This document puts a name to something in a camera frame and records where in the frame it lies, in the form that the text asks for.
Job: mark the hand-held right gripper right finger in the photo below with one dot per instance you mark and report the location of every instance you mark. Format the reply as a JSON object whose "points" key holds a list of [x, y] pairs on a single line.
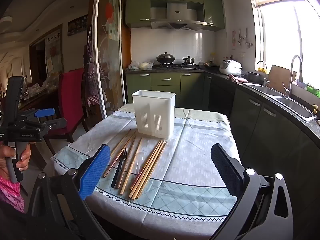
{"points": [[225, 172]]}

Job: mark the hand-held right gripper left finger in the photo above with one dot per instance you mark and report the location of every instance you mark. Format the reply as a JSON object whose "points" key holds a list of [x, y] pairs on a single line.
{"points": [[96, 172]]}

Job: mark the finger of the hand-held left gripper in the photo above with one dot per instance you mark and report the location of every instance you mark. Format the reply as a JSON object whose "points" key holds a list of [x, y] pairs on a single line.
{"points": [[56, 124], [45, 112]]}

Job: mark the black fork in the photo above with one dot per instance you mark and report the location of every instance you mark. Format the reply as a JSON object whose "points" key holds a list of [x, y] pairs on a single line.
{"points": [[119, 170]]}

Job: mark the brown patterned chopstick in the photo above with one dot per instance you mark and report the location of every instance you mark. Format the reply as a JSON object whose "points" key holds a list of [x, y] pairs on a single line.
{"points": [[119, 154]]}

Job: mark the pale wooden chopstick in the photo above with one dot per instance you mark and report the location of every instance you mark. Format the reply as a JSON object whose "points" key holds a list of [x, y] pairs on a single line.
{"points": [[133, 160]]}

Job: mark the light wooden chopstick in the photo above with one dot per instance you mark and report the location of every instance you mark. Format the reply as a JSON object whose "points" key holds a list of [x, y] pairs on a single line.
{"points": [[121, 141]]}

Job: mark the brown wooden chopstick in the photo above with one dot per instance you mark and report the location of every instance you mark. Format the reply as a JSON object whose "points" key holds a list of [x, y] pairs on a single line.
{"points": [[132, 146]]}

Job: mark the clear plastic spoon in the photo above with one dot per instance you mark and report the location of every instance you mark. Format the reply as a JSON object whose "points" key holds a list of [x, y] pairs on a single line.
{"points": [[139, 158]]}

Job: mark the reddish brown ribbed chopstick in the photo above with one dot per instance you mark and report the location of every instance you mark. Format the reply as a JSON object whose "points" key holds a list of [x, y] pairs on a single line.
{"points": [[150, 165], [146, 165], [154, 165]]}

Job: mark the white plastic utensil holder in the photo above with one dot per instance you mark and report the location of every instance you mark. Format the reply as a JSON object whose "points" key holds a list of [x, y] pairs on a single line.
{"points": [[153, 115]]}

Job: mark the person's left hand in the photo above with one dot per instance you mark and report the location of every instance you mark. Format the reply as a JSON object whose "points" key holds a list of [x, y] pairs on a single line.
{"points": [[23, 156]]}

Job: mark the cluttered dark dining table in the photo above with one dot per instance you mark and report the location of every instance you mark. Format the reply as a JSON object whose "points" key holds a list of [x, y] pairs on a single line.
{"points": [[42, 92]]}

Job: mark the red cushioned wooden chair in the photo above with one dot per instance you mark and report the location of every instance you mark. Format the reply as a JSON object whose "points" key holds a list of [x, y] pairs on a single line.
{"points": [[71, 97]]}

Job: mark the pale patterned tablecloth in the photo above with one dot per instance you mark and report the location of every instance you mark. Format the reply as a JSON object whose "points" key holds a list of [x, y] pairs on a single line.
{"points": [[195, 155]]}

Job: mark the dark counter cabinets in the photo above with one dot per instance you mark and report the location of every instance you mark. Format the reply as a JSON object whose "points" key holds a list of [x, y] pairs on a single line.
{"points": [[270, 140]]}

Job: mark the checkered hanging apron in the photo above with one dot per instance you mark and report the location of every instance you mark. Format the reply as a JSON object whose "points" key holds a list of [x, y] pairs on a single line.
{"points": [[91, 80]]}

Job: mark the flowered sliding glass door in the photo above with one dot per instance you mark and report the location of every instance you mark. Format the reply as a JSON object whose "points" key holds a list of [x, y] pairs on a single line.
{"points": [[110, 55]]}

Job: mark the steel double sink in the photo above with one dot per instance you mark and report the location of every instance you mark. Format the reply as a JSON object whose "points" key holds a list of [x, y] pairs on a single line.
{"points": [[292, 107]]}

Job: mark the pink cloth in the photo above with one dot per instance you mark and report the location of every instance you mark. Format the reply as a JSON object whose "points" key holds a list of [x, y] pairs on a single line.
{"points": [[237, 79]]}

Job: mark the black cooking pot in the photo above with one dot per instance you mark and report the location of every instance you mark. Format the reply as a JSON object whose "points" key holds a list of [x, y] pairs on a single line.
{"points": [[255, 77]]}

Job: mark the white plastic bag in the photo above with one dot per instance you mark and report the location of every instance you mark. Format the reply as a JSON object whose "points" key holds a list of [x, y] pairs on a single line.
{"points": [[142, 65]]}

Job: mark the white rice cooker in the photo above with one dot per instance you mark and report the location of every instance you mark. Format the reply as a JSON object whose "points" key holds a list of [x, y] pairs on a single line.
{"points": [[230, 67]]}

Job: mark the small steel faucet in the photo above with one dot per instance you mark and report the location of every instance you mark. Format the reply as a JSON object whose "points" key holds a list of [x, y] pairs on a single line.
{"points": [[264, 75]]}

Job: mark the black frying pan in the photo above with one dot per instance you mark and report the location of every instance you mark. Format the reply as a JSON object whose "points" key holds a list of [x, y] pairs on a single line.
{"points": [[212, 67]]}

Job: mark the green base cabinets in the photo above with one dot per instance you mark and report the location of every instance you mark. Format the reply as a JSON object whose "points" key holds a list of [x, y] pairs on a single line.
{"points": [[165, 85]]}

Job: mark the wooden cutting board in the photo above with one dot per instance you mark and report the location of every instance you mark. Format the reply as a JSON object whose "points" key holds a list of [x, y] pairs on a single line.
{"points": [[280, 78]]}

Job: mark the small yellow tap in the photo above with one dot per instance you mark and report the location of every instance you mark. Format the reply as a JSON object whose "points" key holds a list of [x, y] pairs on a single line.
{"points": [[315, 110]]}

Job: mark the gas stove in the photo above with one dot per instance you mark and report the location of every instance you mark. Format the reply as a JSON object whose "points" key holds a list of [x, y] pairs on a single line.
{"points": [[175, 66]]}

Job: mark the small black pot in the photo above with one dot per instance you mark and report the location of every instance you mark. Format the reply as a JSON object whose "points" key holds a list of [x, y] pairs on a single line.
{"points": [[188, 60]]}

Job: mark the green plastic bag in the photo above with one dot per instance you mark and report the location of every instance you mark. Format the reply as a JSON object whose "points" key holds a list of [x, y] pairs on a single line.
{"points": [[312, 90]]}

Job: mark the tall steel faucet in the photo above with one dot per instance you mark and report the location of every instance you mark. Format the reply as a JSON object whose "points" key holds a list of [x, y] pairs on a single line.
{"points": [[292, 70]]}

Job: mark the black wok with lid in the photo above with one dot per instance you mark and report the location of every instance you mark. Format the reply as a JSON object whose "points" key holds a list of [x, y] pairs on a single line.
{"points": [[165, 58]]}

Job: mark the hanging kitchen tools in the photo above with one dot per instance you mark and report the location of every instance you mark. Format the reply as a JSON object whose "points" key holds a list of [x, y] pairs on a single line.
{"points": [[243, 38]]}

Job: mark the steel range hood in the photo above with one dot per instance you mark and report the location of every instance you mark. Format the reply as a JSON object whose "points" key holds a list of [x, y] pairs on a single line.
{"points": [[178, 17]]}

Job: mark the wall poster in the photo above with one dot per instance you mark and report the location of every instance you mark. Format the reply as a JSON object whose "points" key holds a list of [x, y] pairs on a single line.
{"points": [[78, 25]]}

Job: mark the green wall cabinets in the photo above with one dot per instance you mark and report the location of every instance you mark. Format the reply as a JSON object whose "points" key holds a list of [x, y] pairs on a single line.
{"points": [[212, 10]]}

